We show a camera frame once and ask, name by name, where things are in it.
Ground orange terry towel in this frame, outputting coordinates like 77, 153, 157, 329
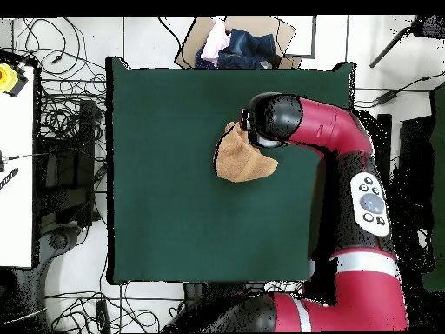
213, 120, 280, 184

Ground blue denim jeans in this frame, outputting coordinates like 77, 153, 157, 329
194, 28, 282, 70

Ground pink garment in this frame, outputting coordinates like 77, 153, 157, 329
200, 18, 233, 67

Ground brown cardboard box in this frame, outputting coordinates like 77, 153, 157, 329
174, 15, 303, 70

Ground dark green table cloth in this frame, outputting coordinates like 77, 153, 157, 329
104, 56, 357, 286

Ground black equipment stand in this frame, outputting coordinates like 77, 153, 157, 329
34, 98, 107, 229

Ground black tripod leg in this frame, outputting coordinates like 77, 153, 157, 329
368, 14, 445, 69

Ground grey round stand base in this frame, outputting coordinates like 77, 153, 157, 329
36, 222, 84, 333

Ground black power strip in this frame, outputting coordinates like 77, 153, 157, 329
95, 299, 111, 334

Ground yellow emergency stop button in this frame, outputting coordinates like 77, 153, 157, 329
0, 62, 30, 98

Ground white desk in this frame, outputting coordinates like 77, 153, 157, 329
0, 65, 35, 269

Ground black cable with plug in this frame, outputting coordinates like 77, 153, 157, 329
354, 70, 445, 107

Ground black cable tangle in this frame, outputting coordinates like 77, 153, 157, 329
263, 280, 307, 295
11, 17, 108, 140
44, 281, 161, 334

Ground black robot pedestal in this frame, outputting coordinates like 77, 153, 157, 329
182, 282, 267, 314

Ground black ribbed strap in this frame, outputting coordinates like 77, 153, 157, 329
0, 167, 20, 191

